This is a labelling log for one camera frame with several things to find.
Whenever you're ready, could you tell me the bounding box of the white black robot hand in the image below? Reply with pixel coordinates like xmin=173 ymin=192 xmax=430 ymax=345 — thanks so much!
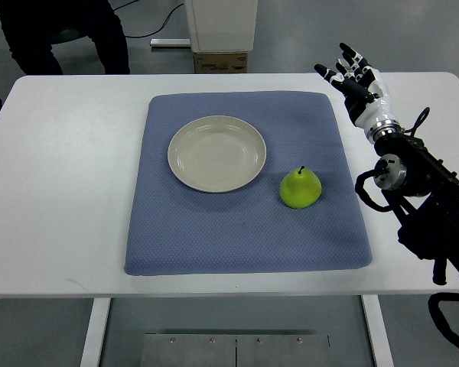
xmin=314 ymin=43 xmax=401 ymax=143

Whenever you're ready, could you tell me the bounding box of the green pear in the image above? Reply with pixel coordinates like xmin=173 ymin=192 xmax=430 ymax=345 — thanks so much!
xmin=279 ymin=166 xmax=322 ymax=209

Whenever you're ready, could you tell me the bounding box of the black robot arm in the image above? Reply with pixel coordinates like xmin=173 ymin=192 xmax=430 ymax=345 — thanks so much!
xmin=355 ymin=108 xmax=459 ymax=286

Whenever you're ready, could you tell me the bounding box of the beige round plate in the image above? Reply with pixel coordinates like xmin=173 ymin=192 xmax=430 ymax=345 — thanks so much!
xmin=167 ymin=115 xmax=267 ymax=193

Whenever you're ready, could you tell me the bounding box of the blue textured mat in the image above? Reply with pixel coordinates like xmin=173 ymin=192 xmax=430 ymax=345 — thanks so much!
xmin=125 ymin=91 xmax=372 ymax=275

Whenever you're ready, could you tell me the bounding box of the brown cardboard box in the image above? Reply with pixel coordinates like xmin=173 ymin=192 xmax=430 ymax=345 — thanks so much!
xmin=193 ymin=52 xmax=248 ymax=74

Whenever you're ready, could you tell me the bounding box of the metal floor bar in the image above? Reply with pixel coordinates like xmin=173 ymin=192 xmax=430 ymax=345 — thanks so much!
xmin=150 ymin=38 xmax=191 ymax=48

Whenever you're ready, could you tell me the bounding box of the white right table leg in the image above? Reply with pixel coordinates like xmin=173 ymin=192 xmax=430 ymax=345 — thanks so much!
xmin=360 ymin=294 xmax=394 ymax=367

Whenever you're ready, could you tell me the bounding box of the white table leg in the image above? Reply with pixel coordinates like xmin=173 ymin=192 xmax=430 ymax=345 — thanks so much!
xmin=360 ymin=294 xmax=394 ymax=367
xmin=80 ymin=297 xmax=111 ymax=367

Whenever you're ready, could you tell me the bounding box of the person in black trousers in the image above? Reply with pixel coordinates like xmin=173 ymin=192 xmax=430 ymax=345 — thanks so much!
xmin=0 ymin=0 xmax=130 ymax=75

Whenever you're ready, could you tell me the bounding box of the white left table leg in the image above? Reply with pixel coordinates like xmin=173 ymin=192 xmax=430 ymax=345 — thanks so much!
xmin=80 ymin=297 xmax=111 ymax=367

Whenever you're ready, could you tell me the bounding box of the black floor cable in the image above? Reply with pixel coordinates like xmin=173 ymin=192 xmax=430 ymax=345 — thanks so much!
xmin=110 ymin=0 xmax=186 ymax=39

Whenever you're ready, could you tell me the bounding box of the metal base plate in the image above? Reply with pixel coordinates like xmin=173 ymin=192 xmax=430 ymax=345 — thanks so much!
xmin=141 ymin=334 xmax=333 ymax=366

